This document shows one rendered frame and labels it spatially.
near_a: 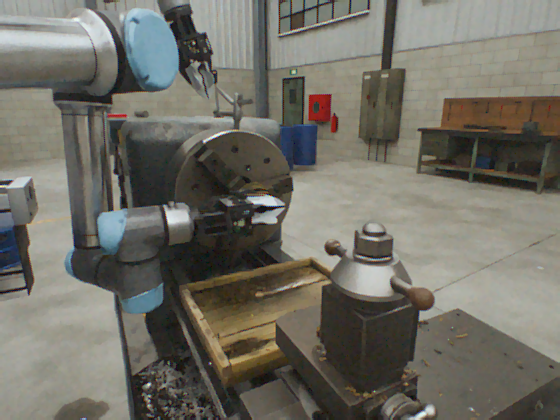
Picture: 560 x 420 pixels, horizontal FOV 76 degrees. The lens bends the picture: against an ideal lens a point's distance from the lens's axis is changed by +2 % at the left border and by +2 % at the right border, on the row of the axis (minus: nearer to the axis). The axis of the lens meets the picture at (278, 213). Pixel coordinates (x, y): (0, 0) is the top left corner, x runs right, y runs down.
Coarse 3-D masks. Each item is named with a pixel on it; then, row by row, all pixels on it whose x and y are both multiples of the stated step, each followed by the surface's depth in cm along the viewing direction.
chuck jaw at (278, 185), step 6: (288, 174) 95; (264, 180) 92; (270, 180) 91; (276, 180) 90; (282, 180) 90; (288, 180) 91; (270, 186) 86; (276, 186) 88; (282, 186) 91; (288, 186) 92; (276, 192) 88; (282, 192) 89; (276, 198) 88
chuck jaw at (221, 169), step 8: (200, 144) 84; (192, 152) 84; (200, 152) 83; (208, 152) 81; (216, 152) 80; (200, 160) 81; (208, 160) 80; (216, 160) 81; (208, 168) 81; (216, 168) 81; (224, 168) 81; (216, 176) 81; (224, 176) 81; (232, 176) 82; (224, 184) 81; (232, 184) 80; (240, 184) 81
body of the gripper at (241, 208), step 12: (192, 204) 67; (216, 204) 72; (228, 204) 67; (240, 204) 67; (252, 204) 68; (192, 216) 65; (204, 216) 65; (216, 216) 67; (228, 216) 66; (240, 216) 67; (252, 216) 68; (204, 228) 65; (216, 228) 68; (228, 228) 67; (240, 228) 70; (252, 228) 71; (228, 240) 68
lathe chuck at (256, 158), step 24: (192, 144) 86; (216, 144) 84; (240, 144) 87; (264, 144) 90; (192, 168) 83; (240, 168) 88; (264, 168) 91; (288, 168) 95; (168, 192) 90; (192, 192) 84; (216, 192) 87; (288, 192) 97; (216, 240) 90; (240, 240) 94; (264, 240) 97
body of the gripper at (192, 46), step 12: (180, 12) 84; (192, 12) 88; (180, 24) 84; (192, 24) 87; (180, 36) 90; (192, 36) 86; (204, 36) 88; (180, 48) 87; (192, 48) 88; (204, 48) 88; (192, 60) 89
